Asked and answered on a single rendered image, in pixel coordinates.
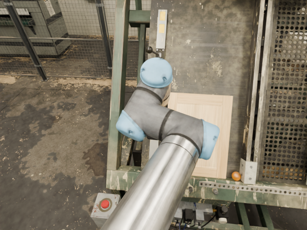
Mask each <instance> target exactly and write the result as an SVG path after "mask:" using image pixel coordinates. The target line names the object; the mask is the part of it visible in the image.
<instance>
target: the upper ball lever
mask: <svg viewBox="0 0 307 230"><path fill-rule="evenodd" d="M146 53H148V54H150V53H154V54H156V55H158V57H159V58H161V57H162V53H160V52H159V53H156V52H154V51H153V48H152V47H151V46H147V47H146Z"/></svg>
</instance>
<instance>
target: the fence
mask: <svg viewBox="0 0 307 230"><path fill-rule="evenodd" d="M161 11H165V20H164V21H160V12H161ZM160 24H164V33H159V25H160ZM166 26H167V10H159V13H158V28H157V42H156V48H164V49H165V39H166ZM158 146H159V140H150V149H149V159H150V158H151V156H152V155H153V154H154V152H155V151H156V150H157V148H158Z"/></svg>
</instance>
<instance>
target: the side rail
mask: <svg viewBox="0 0 307 230"><path fill-rule="evenodd" d="M129 10H130V0H116V7H115V24H114V42H113V59H112V77H111V101H110V119H109V136H108V154H107V170H117V169H118V168H119V166H120V165H121V157H122V133H121V132H119V131H118V130H117V128H116V123H117V121H118V119H119V117H120V115H121V113H122V110H124V101H125V85H126V69H127V46H128V29H129V22H128V19H129Z"/></svg>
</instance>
